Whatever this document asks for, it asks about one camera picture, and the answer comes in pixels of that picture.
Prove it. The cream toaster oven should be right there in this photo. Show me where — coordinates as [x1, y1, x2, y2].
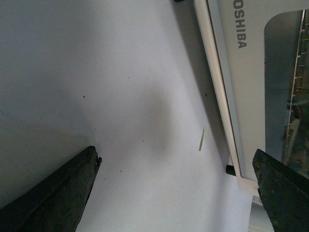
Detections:
[194, 0, 309, 232]

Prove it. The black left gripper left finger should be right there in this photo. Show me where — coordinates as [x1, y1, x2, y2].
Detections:
[0, 146, 102, 232]

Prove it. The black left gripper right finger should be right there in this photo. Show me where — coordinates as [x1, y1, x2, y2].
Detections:
[253, 149, 309, 232]

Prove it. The glass oven door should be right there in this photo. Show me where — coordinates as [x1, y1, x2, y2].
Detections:
[205, 0, 309, 180]

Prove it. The fallen green leaf piece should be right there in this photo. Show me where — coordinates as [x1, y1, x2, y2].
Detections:
[198, 127, 205, 151]

